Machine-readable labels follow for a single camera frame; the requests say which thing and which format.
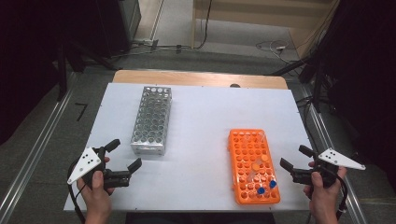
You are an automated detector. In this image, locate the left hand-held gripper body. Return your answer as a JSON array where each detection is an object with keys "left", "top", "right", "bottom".
[{"left": 66, "top": 147, "right": 132, "bottom": 190}]

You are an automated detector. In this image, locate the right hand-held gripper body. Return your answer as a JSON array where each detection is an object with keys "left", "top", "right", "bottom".
[{"left": 292, "top": 147, "right": 367, "bottom": 189}]

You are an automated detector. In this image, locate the orange plastic test tube rack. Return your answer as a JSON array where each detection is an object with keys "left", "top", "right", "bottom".
[{"left": 227, "top": 128, "right": 282, "bottom": 205}]

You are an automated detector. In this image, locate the metal test tube rack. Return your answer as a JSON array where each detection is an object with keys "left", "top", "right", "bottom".
[{"left": 130, "top": 86, "right": 173, "bottom": 157}]

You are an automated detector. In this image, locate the person's left hand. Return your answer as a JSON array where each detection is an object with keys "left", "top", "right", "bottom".
[{"left": 77, "top": 170, "right": 116, "bottom": 213}]

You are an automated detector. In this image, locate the person's right hand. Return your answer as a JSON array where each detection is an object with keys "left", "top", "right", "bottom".
[{"left": 303, "top": 161, "right": 348, "bottom": 216}]

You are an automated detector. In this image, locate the black metal stand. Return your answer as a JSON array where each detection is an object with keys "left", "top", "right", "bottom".
[
  {"left": 270, "top": 55, "right": 331, "bottom": 113},
  {"left": 55, "top": 40, "right": 120, "bottom": 102}
]

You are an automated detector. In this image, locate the white board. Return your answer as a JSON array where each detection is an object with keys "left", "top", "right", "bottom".
[{"left": 64, "top": 82, "right": 335, "bottom": 213}]

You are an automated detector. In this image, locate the black curtain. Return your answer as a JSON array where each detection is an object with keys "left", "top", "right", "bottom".
[
  {"left": 0, "top": 0, "right": 97, "bottom": 146},
  {"left": 311, "top": 0, "right": 396, "bottom": 181}
]

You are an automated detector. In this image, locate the wooden table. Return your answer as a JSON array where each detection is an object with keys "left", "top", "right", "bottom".
[{"left": 111, "top": 69, "right": 289, "bottom": 91}]

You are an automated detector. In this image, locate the dark cabinet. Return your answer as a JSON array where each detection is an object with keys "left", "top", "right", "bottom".
[{"left": 92, "top": 0, "right": 143, "bottom": 59}]

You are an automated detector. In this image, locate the metal floor rail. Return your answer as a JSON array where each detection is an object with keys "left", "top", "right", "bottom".
[
  {"left": 0, "top": 73, "right": 78, "bottom": 218},
  {"left": 298, "top": 83, "right": 370, "bottom": 224}
]

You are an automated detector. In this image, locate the right hand-held gripper cable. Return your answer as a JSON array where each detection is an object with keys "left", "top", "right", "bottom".
[{"left": 323, "top": 166, "right": 349, "bottom": 220}]

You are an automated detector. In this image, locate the hand-held gripper cable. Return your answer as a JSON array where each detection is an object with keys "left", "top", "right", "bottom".
[
  {"left": 67, "top": 158, "right": 87, "bottom": 224},
  {"left": 323, "top": 166, "right": 349, "bottom": 220}
]

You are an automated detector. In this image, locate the left hand-held gripper cable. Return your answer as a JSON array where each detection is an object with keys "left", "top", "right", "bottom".
[{"left": 67, "top": 158, "right": 87, "bottom": 224}]

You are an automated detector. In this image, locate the white coiled cable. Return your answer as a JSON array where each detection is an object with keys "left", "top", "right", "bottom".
[{"left": 255, "top": 39, "right": 292, "bottom": 63}]

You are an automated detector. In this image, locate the grey floor cable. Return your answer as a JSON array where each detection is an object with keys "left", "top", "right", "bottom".
[{"left": 118, "top": 38, "right": 194, "bottom": 59}]

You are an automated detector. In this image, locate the hanging black cable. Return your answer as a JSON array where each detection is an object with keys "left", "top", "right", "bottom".
[{"left": 192, "top": 0, "right": 214, "bottom": 50}]

